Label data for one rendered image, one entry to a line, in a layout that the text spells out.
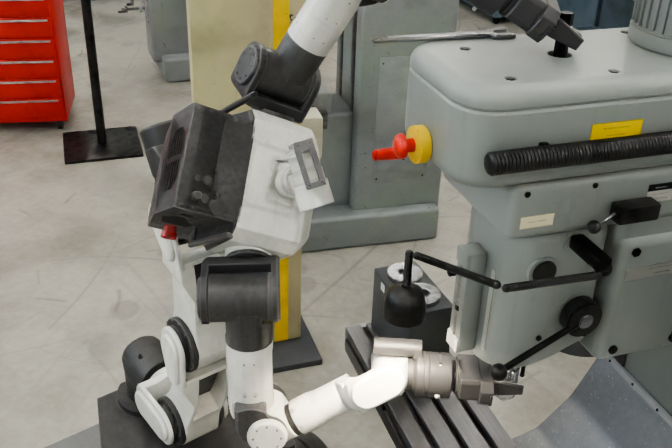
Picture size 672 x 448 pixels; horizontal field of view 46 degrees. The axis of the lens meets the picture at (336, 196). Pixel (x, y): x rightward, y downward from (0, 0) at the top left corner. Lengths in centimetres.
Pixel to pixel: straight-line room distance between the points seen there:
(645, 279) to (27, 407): 262
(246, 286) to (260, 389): 22
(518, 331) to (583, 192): 28
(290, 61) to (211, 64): 141
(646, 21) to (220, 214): 79
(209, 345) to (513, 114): 109
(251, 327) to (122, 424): 108
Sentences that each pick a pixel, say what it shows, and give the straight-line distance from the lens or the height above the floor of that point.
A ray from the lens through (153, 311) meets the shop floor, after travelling 390.
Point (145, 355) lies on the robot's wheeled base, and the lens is 243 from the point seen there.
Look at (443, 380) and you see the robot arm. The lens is 157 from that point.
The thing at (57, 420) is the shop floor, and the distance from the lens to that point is 342.
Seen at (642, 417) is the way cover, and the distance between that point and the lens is 190.
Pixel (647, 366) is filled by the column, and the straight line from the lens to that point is 188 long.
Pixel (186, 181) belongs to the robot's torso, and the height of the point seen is 163.
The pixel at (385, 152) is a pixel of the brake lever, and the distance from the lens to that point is 134.
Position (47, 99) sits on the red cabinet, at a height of 25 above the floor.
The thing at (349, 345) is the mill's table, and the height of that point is 91.
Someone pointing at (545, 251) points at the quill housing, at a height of 159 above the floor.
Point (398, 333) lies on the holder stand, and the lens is 202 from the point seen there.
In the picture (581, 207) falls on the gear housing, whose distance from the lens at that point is 131.
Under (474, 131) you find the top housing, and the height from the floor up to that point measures 183.
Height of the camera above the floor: 226
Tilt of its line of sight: 28 degrees down
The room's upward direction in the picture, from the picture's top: 2 degrees clockwise
